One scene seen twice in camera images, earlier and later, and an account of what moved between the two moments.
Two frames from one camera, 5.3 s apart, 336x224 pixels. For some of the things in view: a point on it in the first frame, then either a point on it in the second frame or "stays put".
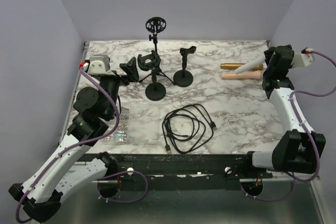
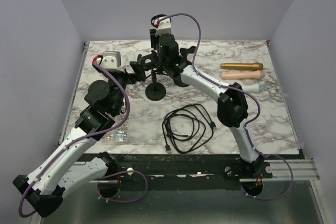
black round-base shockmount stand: x=155 y=91 stays put
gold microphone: x=235 y=65 stays put
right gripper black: x=268 y=53 -> x=154 y=38
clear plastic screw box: x=139 y=124 stays put
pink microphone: x=256 y=75 stays put
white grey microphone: x=247 y=66 -> x=254 y=87
